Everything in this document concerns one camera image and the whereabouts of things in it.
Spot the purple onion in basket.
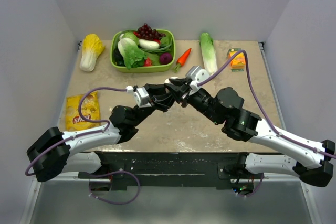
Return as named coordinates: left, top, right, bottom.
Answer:
left=159, top=52, right=173, bottom=65

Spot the yellow lays chips bag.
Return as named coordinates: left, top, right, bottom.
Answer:
left=65, top=91, right=100, bottom=131

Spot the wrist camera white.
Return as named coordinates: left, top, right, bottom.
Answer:
left=126, top=86, right=152, bottom=108
left=185, top=66, right=210, bottom=95

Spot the orange juice carton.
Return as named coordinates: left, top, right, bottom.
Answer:
left=227, top=48, right=246, bottom=72

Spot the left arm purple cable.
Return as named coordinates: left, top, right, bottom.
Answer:
left=25, top=86, right=128, bottom=176

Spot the green lettuce in basket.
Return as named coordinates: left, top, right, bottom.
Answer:
left=118, top=38, right=147, bottom=69

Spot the pink earbud charging case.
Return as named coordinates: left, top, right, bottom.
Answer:
left=164, top=76, right=178, bottom=93

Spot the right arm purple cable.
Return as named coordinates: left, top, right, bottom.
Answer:
left=196, top=49, right=336, bottom=159

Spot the yellow napa cabbage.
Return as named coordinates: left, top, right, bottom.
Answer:
left=79, top=34, right=105, bottom=72

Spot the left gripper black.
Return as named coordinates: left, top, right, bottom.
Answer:
left=131, top=84, right=175, bottom=127

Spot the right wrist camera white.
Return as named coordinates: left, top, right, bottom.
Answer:
left=185, top=66, right=210, bottom=95

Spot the green plastic basket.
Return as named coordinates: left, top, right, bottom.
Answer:
left=110, top=29, right=176, bottom=73

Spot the green white napa cabbage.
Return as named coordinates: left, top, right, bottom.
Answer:
left=199, top=33, right=218, bottom=75

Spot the red grape bunch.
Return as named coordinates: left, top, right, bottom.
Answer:
left=133, top=23, right=166, bottom=40

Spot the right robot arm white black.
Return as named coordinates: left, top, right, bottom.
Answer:
left=164, top=78, right=335, bottom=187

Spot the red strawberry in basket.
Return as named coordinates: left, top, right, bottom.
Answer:
left=143, top=58, right=153, bottom=67

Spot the white radish in basket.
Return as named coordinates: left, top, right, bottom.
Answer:
left=139, top=39, right=160, bottom=50

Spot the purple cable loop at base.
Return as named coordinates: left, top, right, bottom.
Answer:
left=88, top=170, right=141, bottom=205

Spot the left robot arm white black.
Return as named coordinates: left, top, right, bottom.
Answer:
left=25, top=84, right=175, bottom=182

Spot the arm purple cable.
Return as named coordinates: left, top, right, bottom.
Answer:
left=196, top=49, right=336, bottom=159
left=25, top=86, right=128, bottom=176

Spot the orange toy carrot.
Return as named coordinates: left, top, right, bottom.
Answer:
left=173, top=48, right=192, bottom=73

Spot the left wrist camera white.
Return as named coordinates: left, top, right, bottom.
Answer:
left=126, top=86, right=152, bottom=108

